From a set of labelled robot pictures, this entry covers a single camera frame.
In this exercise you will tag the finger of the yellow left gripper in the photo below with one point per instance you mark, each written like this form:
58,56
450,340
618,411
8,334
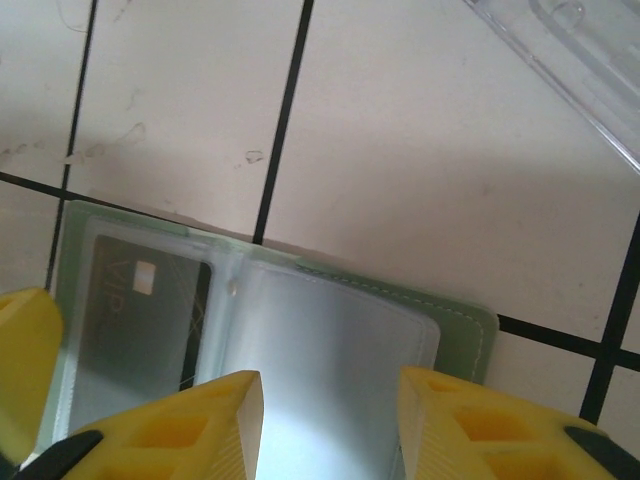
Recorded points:
30,360

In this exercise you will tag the green card holder wallet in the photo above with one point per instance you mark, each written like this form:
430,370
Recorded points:
325,340

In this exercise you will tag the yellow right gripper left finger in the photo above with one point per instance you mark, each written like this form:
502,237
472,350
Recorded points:
175,435

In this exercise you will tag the clear acrylic card display stand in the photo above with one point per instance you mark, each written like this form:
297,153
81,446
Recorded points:
575,60

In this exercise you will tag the black VIP credit card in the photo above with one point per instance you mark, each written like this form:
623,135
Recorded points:
145,325

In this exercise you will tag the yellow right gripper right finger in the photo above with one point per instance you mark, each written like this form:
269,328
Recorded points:
475,440

